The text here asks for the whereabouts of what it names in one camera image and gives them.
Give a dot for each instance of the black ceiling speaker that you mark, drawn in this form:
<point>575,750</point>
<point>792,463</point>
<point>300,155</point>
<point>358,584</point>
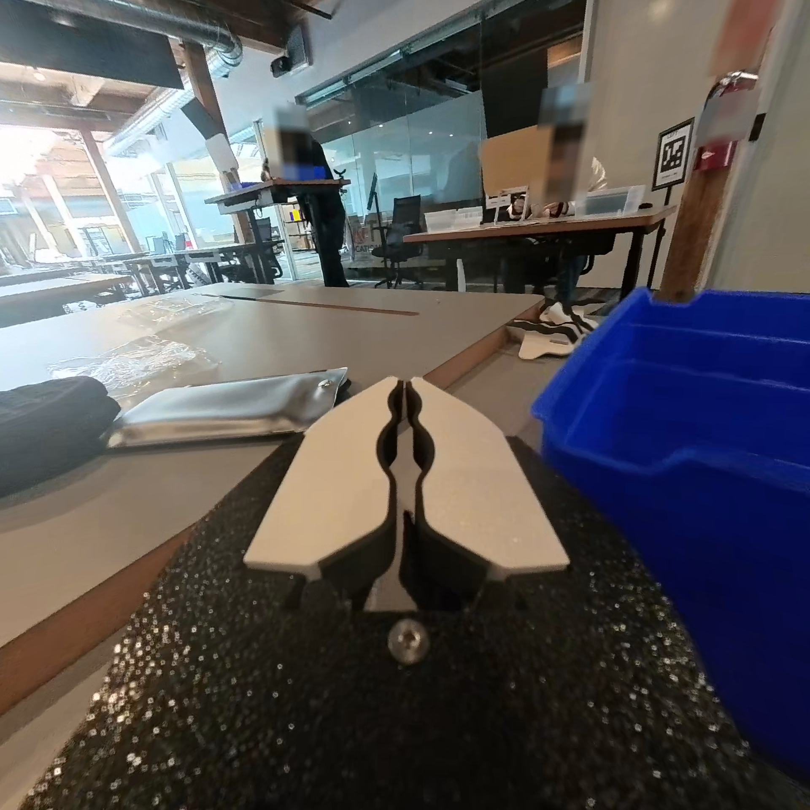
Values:
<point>294,54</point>

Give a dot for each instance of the silver ventilation duct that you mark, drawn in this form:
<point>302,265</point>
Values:
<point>209,44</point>

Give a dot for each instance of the cardboard box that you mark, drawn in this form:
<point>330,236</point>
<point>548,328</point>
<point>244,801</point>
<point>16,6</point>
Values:
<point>512,158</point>

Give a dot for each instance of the black white striped cloth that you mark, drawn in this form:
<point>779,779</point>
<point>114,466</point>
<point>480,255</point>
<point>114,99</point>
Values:
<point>557,329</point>

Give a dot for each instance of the black office chair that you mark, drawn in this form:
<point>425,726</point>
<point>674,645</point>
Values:
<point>405,218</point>

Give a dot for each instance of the clear plastic bag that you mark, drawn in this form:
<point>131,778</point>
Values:
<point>133,360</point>

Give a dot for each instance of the wooden standing desk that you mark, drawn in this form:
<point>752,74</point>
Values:
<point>278,188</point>

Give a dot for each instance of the wooden post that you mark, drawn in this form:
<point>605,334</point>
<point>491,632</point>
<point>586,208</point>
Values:
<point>690,240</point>

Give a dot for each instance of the red fire alarm box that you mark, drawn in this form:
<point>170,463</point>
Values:
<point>715,157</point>

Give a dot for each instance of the silver foil pouch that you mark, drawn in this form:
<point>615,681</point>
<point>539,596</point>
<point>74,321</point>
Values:
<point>221,411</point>

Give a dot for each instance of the black white marker tag sign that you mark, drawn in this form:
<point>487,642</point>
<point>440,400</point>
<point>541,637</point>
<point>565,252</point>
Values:
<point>673,155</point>

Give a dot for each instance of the wooden desk with black legs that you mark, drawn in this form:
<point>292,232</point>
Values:
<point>538,229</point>

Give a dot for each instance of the blue plastic bin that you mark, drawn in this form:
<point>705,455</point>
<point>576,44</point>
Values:
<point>696,455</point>

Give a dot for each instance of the clear plastic container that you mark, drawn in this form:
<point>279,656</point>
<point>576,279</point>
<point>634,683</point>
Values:
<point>452,219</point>
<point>617,201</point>

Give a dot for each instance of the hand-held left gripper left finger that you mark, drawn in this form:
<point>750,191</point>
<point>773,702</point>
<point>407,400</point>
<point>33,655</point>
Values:
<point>329,481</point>

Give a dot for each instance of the red fire extinguisher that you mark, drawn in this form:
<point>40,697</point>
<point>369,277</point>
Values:
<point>734,82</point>

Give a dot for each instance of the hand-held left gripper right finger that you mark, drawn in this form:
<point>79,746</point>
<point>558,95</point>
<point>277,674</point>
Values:
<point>487,493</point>

